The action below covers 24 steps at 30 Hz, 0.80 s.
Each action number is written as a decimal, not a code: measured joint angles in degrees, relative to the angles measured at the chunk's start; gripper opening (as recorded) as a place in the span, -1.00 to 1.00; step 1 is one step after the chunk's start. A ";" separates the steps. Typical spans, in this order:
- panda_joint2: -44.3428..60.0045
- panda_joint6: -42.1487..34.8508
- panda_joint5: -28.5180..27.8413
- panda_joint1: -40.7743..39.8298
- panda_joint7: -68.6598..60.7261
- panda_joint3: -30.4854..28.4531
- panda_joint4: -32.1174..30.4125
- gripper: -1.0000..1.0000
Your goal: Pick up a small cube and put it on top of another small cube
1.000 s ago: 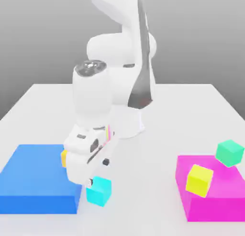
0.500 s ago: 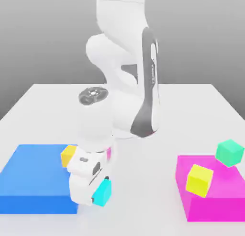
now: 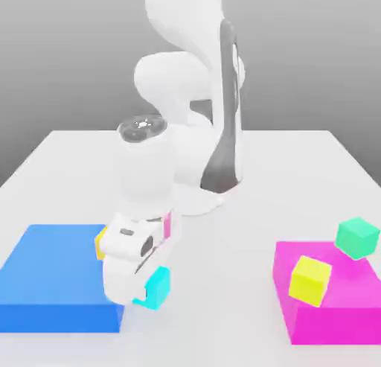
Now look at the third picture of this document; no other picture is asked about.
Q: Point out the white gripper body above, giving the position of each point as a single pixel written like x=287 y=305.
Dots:
x=122 y=280

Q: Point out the small cyan cube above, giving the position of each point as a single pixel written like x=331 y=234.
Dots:
x=157 y=286

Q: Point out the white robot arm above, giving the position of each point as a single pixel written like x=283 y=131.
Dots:
x=178 y=84

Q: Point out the small orange cube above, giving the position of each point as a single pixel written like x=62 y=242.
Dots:
x=100 y=245

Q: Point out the small pink cube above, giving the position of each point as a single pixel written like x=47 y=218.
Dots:
x=167 y=226

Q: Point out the small yellow cube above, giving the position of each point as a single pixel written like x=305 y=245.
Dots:
x=309 y=282

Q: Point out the small green cube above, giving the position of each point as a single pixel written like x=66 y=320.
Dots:
x=357 y=239

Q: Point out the large blue box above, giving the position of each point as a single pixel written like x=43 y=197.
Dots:
x=53 y=271

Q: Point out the large magenta box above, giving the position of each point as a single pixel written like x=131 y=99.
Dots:
x=348 y=313

